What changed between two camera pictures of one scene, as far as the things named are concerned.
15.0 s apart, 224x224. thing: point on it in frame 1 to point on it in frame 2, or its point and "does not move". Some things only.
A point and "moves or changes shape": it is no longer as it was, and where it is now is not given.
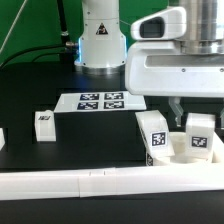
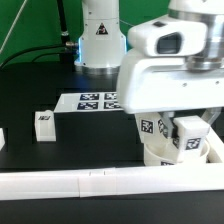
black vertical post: x=66 y=52 does not move
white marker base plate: x=114 y=101 does not move
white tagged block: x=154 y=134 moves or changes shape
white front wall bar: x=95 y=182 does not move
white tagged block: x=200 y=131 moves or changes shape
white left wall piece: x=2 y=139 does not move
